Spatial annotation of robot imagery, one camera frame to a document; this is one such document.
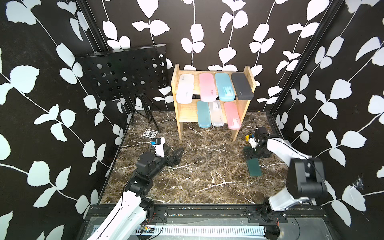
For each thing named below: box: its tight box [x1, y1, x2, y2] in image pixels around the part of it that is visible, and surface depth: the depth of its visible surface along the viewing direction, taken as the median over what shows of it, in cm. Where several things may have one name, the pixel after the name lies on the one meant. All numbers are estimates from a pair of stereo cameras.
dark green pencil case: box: [246, 158, 262, 177], surface depth 90 cm
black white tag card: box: [142, 128, 159, 139], surface depth 106 cm
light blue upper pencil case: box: [215, 72, 235, 102], surface depth 71 cm
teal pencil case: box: [197, 100, 212, 128], surface depth 90 cm
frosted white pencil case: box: [176, 74, 195, 104], surface depth 73 cm
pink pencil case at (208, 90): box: [199, 73, 217, 103], surface depth 73 cm
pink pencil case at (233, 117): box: [224, 102, 242, 130], surface depth 90 cm
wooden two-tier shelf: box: [171, 64, 257, 142], surface depth 79 cm
